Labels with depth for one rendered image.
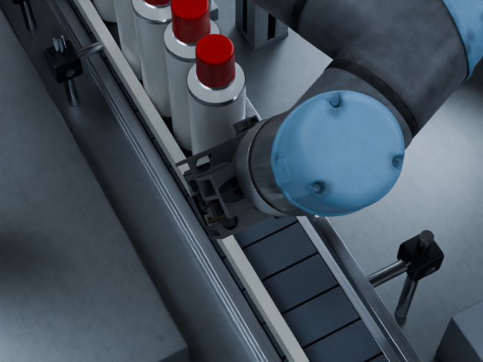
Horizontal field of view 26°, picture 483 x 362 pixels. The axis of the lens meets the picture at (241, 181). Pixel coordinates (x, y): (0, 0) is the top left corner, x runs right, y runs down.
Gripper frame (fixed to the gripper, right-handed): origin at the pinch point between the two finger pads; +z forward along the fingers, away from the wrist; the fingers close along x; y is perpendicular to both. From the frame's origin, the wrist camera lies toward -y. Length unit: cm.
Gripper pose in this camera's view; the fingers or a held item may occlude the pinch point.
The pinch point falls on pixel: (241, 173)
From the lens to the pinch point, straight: 98.2
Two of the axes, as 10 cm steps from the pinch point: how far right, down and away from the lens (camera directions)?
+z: -2.4, 0.6, 9.7
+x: 4.1, 9.1, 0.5
